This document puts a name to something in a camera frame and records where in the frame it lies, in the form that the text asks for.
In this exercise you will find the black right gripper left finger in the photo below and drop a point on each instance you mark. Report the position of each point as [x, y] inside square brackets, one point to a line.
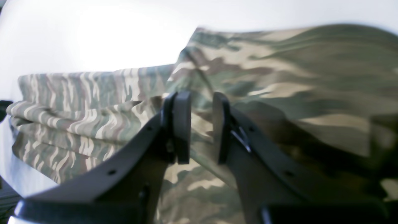
[125, 188]

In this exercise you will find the camouflage T-shirt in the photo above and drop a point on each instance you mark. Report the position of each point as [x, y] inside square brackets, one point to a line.
[326, 96]

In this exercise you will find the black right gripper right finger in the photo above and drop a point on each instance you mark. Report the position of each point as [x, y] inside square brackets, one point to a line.
[275, 189]

